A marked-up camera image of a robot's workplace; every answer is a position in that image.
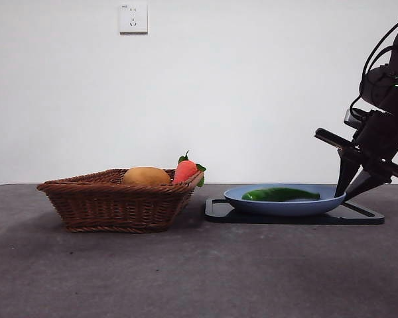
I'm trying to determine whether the blue round plate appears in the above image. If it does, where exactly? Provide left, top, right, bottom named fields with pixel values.
left=223, top=183, right=348, bottom=217

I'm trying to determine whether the green pepper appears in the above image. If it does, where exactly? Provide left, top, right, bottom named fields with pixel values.
left=241, top=187, right=321, bottom=203

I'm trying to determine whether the black rectangular tray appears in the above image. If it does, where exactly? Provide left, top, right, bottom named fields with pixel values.
left=204, top=197, right=385, bottom=225

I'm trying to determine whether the orange carrot with green leaves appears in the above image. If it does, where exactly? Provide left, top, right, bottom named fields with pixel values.
left=172, top=150, right=207, bottom=187

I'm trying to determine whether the yellow-brown potato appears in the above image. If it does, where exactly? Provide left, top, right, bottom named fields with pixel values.
left=121, top=166, right=171, bottom=186

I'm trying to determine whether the brown wicker basket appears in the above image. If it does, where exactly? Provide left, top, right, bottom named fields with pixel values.
left=36, top=168, right=205, bottom=234

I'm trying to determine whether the pale grey camera box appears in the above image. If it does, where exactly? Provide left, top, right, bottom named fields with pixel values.
left=344, top=108, right=364, bottom=129

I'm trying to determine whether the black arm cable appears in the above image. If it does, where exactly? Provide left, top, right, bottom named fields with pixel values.
left=360, top=11, right=398, bottom=97

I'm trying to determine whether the white wall socket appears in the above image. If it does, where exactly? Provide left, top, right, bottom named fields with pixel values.
left=119, top=2, right=149, bottom=35

